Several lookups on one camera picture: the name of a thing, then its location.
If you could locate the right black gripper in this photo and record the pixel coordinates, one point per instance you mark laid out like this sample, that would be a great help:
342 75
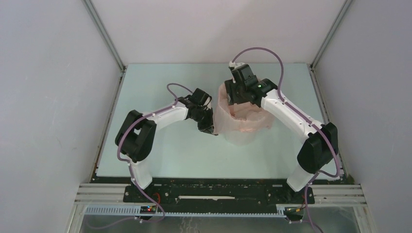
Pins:
231 86

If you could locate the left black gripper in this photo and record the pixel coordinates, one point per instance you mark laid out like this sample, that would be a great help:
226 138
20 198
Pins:
208 127

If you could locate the pink plastic trash bag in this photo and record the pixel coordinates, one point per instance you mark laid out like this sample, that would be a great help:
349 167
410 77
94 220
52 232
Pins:
243 118

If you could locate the white paper trash bin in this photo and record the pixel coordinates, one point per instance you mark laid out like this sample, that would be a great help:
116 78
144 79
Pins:
241 138

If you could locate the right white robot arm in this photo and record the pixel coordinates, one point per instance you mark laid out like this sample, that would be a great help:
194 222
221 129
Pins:
320 141

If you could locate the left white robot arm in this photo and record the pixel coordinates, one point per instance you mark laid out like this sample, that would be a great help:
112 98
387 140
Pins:
136 135

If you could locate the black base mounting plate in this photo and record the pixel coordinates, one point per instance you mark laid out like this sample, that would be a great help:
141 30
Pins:
212 195

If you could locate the white slotted cable duct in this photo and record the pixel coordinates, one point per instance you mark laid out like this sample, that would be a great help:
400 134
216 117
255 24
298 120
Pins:
114 210

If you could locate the aluminium frame rail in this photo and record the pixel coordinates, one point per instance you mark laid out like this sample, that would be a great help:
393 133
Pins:
182 151

